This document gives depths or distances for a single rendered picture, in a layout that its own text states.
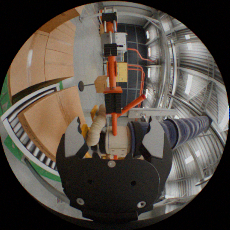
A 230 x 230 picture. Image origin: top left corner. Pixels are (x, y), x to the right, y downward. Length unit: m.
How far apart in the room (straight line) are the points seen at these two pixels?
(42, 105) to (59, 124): 0.13
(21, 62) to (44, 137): 0.67
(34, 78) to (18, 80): 0.18
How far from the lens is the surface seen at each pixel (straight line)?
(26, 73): 0.76
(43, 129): 0.31
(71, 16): 0.95
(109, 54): 0.19
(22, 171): 1.43
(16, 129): 0.68
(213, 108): 5.10
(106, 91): 0.21
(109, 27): 0.29
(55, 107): 0.35
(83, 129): 0.26
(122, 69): 7.51
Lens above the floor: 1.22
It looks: 2 degrees down
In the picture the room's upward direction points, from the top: 89 degrees clockwise
